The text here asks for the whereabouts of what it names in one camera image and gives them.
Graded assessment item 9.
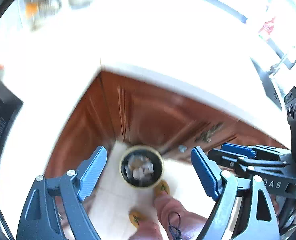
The chrome sink faucet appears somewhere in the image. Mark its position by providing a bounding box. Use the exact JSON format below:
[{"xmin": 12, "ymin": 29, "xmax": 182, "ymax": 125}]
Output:
[{"xmin": 268, "ymin": 53, "xmax": 288, "ymax": 77}]

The round yellow rimmed trash bin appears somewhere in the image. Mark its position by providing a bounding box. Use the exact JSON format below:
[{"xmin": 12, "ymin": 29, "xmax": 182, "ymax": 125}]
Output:
[{"xmin": 119, "ymin": 145, "xmax": 164, "ymax": 189}]

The light blue cabinet knob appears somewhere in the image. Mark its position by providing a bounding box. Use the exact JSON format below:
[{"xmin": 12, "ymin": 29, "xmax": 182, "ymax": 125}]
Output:
[{"xmin": 178, "ymin": 145, "xmax": 188, "ymax": 153}]

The yellow slipper right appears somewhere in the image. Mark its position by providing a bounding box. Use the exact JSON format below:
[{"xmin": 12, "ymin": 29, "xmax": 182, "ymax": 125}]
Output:
[{"xmin": 154, "ymin": 180, "xmax": 170, "ymax": 198}]

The black cable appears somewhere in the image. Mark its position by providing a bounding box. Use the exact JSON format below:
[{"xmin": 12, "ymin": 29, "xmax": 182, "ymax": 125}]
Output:
[{"xmin": 167, "ymin": 211, "xmax": 183, "ymax": 240}]

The red spray cleaner bottle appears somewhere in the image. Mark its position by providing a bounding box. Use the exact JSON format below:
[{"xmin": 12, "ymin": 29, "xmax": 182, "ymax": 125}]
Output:
[{"xmin": 259, "ymin": 17, "xmax": 275, "ymax": 37}]

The brown wooden cabinet door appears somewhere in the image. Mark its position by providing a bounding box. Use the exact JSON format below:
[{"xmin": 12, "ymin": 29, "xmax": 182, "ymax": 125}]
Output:
[{"xmin": 45, "ymin": 71, "xmax": 285, "ymax": 178}]

